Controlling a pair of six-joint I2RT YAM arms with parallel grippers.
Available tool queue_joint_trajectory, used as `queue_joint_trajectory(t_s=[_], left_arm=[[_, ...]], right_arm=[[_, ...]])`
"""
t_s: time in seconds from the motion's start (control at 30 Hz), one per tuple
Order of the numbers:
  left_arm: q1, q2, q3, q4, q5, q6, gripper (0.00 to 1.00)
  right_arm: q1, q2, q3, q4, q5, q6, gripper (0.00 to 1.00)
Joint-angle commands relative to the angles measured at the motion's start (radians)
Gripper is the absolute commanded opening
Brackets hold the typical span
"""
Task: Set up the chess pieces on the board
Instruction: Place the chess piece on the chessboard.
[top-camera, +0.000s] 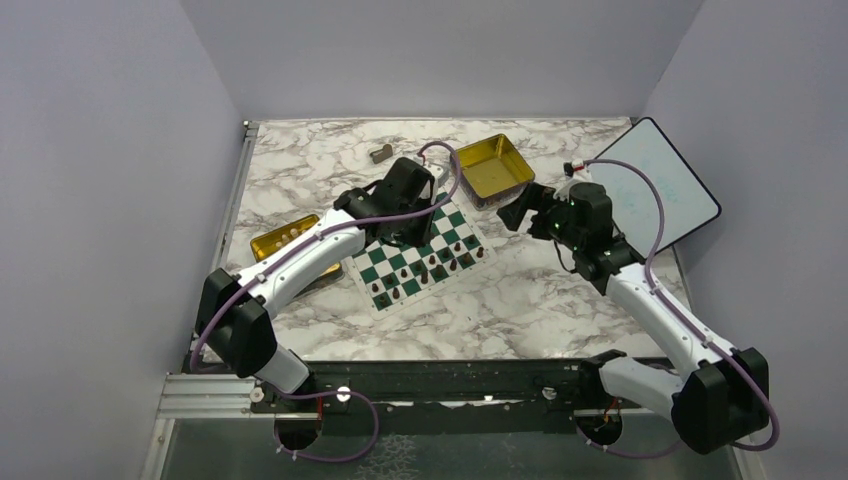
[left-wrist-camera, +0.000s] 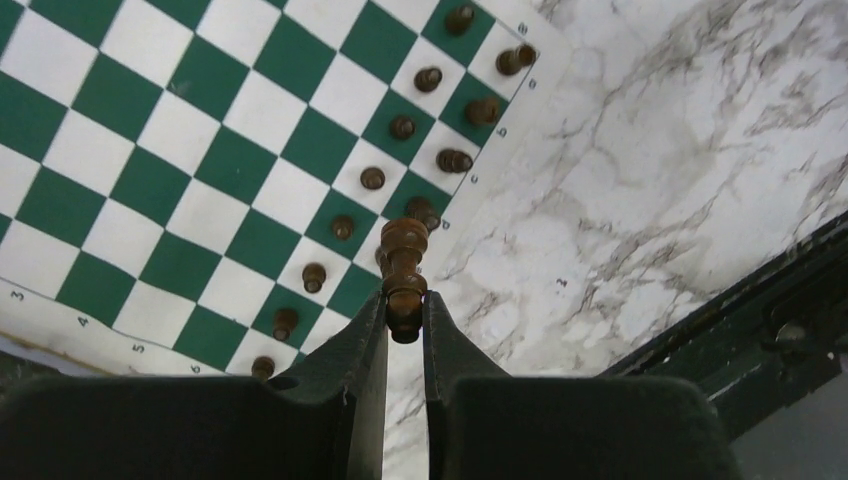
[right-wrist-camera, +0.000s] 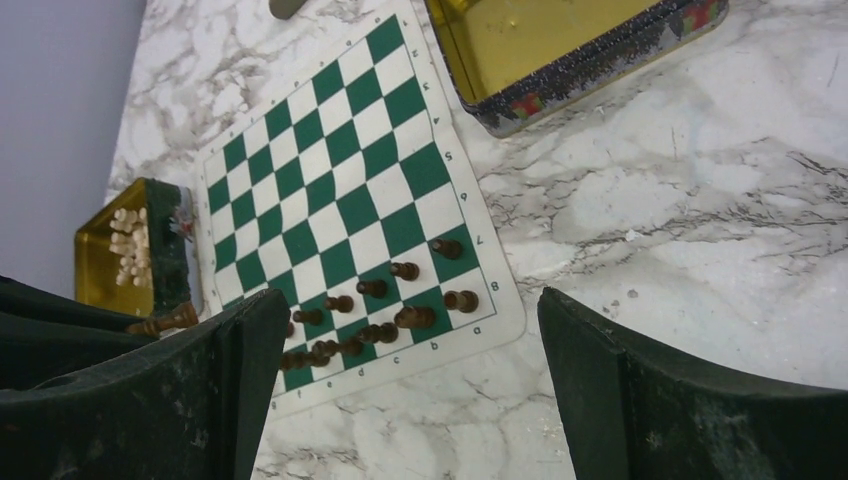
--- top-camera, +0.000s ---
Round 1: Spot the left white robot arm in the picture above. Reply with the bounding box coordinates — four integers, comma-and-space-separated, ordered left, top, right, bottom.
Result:
190, 157, 438, 411

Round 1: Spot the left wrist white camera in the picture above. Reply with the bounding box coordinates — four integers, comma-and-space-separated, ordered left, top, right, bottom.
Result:
426, 164, 450, 190

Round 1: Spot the white chess pieces pile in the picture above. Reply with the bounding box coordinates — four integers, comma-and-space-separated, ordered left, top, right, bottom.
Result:
274, 228, 300, 250

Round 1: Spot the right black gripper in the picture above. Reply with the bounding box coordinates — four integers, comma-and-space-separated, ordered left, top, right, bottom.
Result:
498, 180, 585, 252

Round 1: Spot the green white chess board mat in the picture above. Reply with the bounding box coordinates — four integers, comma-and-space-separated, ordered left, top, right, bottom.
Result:
341, 199, 498, 320

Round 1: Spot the wrist white camera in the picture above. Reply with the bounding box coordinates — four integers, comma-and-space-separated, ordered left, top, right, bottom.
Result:
426, 164, 450, 190
554, 160, 594, 200

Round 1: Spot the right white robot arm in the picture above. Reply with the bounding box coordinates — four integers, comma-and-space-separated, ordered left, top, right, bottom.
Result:
497, 183, 773, 454

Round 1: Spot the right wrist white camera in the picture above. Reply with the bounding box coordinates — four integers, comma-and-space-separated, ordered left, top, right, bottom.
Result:
554, 160, 594, 200

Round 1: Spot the small grey tan clip device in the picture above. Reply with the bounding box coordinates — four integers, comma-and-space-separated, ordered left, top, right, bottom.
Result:
368, 144, 394, 164

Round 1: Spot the black metal base frame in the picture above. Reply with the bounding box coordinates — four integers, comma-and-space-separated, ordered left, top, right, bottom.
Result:
158, 357, 690, 439

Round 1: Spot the small whiteboard tablet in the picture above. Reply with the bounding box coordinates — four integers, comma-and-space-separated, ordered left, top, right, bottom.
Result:
588, 117, 722, 257

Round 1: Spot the gold tin with white pieces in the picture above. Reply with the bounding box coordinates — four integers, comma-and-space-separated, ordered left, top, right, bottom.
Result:
250, 214, 344, 297

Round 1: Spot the purple cable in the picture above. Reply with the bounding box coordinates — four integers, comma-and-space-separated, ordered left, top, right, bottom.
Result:
563, 158, 782, 460
188, 140, 464, 464

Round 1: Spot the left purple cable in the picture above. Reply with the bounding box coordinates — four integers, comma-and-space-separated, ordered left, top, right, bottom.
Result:
188, 140, 464, 464

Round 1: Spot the gold tin with dark pieces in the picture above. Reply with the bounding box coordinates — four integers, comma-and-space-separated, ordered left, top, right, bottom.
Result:
457, 134, 535, 210

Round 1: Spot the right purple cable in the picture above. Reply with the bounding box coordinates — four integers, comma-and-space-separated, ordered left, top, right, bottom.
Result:
563, 158, 782, 460

